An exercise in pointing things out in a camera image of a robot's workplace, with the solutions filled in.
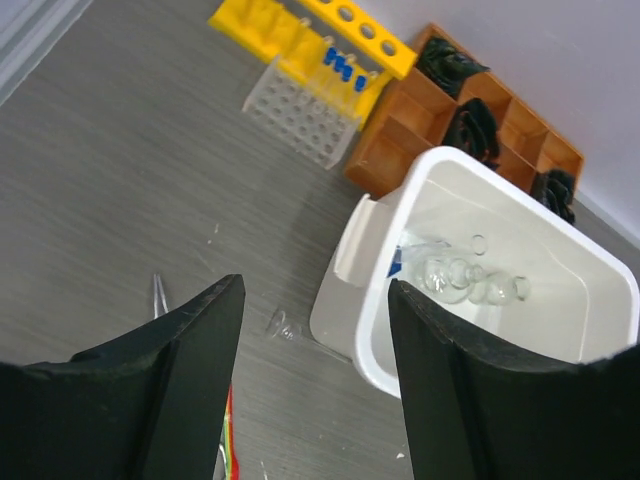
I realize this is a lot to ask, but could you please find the yellow test tube rack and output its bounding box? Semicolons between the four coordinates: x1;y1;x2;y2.
207;0;417;124

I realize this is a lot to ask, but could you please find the blue capped test tube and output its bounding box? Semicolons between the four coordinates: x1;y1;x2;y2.
322;46;338;66
331;53;345;74
354;75;368;95
336;58;353;83

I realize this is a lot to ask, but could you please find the white plastic tub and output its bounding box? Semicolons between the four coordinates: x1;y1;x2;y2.
310;147;639;396

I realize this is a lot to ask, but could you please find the wooden compartment tray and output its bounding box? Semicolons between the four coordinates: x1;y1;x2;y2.
344;24;584;220

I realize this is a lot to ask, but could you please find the metal test tube holder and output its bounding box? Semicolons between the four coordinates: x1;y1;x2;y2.
152;273;169;319

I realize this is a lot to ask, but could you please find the small clear glass funnel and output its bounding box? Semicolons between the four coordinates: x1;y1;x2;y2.
266;310;302;341

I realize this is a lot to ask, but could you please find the rolled tie top left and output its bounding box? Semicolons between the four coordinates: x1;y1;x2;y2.
416;36;491;99

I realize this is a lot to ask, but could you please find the clear glass flask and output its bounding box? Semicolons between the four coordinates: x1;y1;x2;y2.
468;272;531;306
414;257;486;304

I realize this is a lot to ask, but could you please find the red yellow stick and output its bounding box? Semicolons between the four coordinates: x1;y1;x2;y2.
213;387;240;480

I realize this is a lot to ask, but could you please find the clear well plate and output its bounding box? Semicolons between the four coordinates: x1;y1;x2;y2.
242;59;358;170

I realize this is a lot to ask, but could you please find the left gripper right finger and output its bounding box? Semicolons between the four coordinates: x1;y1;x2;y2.
387;278;596;480

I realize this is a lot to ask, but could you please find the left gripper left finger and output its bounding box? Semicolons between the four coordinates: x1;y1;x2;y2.
69;272;247;480

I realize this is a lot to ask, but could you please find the rolled tie blue pattern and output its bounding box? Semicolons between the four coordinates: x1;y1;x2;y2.
530;169;576;225

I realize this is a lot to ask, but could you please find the rolled tie orange pattern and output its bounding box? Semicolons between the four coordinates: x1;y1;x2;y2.
442;97;500;171

